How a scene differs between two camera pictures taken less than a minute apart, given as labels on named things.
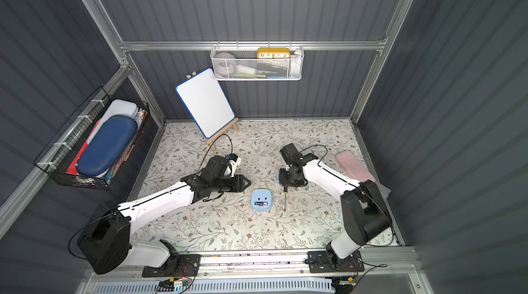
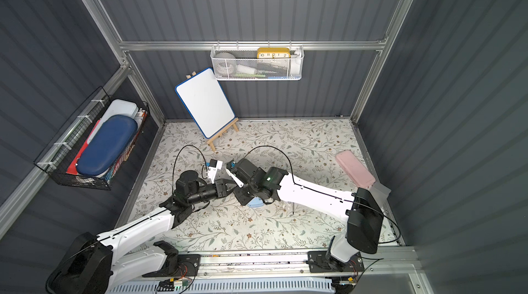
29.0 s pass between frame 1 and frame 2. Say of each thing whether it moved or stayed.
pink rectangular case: stayed
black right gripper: moved
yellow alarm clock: stayed
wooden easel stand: stayed
